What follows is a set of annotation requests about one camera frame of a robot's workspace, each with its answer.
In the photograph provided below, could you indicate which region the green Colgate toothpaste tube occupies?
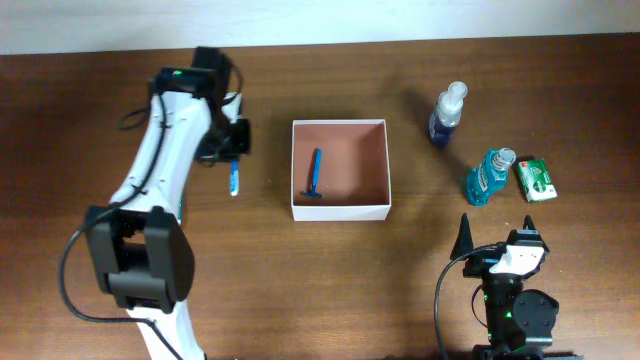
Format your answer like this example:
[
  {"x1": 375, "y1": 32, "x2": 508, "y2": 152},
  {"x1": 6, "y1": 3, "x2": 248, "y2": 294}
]
[{"x1": 176, "y1": 197, "x2": 183, "y2": 225}]

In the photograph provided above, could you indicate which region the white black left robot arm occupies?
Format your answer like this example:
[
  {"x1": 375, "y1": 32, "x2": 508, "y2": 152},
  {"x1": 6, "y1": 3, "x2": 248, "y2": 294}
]
[{"x1": 79, "y1": 47, "x2": 251, "y2": 359}]

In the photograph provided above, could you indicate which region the green soap box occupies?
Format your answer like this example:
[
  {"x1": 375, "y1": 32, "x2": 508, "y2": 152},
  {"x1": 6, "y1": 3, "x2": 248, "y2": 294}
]
[{"x1": 516, "y1": 158, "x2": 558, "y2": 203}]

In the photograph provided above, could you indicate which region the white cardboard box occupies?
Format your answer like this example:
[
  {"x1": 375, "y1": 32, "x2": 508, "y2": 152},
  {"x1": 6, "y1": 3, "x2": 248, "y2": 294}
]
[{"x1": 290, "y1": 119, "x2": 392, "y2": 222}]

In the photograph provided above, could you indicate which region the blue disposable razor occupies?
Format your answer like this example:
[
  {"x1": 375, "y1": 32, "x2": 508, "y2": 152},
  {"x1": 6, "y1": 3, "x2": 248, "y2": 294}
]
[{"x1": 301, "y1": 148, "x2": 323, "y2": 199}]

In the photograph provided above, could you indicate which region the blue white toothbrush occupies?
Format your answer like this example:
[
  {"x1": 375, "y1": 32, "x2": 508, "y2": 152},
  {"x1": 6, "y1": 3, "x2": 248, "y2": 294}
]
[{"x1": 229, "y1": 161, "x2": 239, "y2": 197}]

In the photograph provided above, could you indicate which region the dark blue spray bottle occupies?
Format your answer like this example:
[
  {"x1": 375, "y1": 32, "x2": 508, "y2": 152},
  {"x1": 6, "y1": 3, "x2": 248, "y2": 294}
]
[{"x1": 428, "y1": 81, "x2": 468, "y2": 148}]

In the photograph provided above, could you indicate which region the teal mouthwash bottle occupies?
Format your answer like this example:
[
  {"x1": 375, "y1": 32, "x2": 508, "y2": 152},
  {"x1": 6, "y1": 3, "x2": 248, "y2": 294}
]
[{"x1": 465, "y1": 148, "x2": 516, "y2": 206}]

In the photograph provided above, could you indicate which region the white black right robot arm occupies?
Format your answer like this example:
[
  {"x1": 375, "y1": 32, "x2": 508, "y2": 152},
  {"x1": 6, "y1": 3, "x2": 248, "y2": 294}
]
[{"x1": 450, "y1": 215, "x2": 580, "y2": 360}]

